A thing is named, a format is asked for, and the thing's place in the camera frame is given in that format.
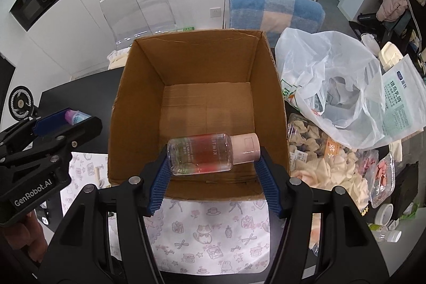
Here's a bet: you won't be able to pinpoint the purple blue small tube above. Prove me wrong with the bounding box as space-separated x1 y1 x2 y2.
64 110 90 125

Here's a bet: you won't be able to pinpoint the pink clear toner bottle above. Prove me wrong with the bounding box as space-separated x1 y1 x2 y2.
167 133 261 176

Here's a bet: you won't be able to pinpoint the beige oblong case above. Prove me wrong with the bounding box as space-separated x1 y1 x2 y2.
94 167 102 189

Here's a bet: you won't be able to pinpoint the person's left hand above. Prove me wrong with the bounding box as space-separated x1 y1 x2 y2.
1 211 48 263

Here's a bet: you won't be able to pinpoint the black desk fan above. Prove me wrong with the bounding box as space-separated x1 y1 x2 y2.
8 86 38 121

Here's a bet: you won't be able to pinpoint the cream artificial roses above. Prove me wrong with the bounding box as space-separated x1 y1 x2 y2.
287 113 370 210

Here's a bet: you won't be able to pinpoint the patterned white table mat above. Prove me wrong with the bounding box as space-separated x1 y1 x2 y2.
59 152 271 275

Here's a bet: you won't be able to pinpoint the large cardboard box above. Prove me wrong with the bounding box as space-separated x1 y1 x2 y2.
108 30 289 184

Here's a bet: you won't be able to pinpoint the clear box pink snacks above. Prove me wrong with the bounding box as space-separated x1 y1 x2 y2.
355 149 395 211

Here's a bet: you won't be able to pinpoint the white tape roll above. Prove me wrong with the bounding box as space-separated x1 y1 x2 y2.
374 203 394 226

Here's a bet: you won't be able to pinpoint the built-in black oven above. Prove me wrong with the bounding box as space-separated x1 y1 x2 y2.
10 0 48 31

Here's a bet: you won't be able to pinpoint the white plastic bag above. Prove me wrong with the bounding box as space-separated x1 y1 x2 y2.
275 28 385 150

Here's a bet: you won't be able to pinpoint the transparent acrylic chair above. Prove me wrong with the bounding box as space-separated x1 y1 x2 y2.
100 0 177 50

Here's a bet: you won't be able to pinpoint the blue checkered blanket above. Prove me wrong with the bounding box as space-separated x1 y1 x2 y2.
222 0 325 48

